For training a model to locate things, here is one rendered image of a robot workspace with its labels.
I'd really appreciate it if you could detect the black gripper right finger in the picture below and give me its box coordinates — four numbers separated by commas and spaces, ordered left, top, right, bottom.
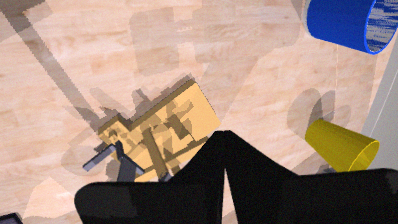
223, 130, 398, 224

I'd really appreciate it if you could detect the blue mug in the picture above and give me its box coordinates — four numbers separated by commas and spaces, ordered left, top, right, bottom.
303, 0, 398, 55

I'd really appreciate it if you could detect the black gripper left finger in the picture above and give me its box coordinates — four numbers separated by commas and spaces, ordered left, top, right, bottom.
74, 130, 226, 224

